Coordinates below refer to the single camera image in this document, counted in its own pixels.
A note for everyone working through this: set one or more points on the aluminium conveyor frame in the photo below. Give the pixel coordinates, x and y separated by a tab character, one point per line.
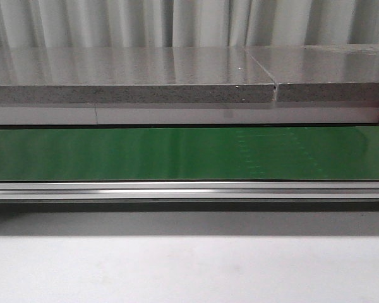
124	192

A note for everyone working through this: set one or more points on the grey curtain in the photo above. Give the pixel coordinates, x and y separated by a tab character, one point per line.
187	23

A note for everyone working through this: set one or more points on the green conveyor belt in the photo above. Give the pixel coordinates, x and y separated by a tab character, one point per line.
145	154

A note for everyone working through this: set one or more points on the grey stone counter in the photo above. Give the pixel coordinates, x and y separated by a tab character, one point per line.
96	86

